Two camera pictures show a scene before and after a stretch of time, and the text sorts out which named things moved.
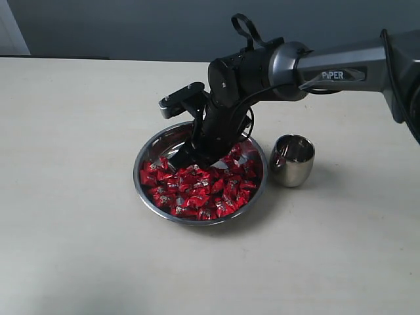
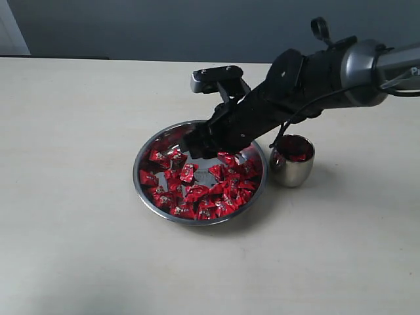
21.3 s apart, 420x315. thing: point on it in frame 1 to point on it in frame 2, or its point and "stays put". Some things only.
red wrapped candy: [184, 210] stays put
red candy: [163, 162] to [157, 155]
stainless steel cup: [291, 159] stays put
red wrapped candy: [247, 185] stays put
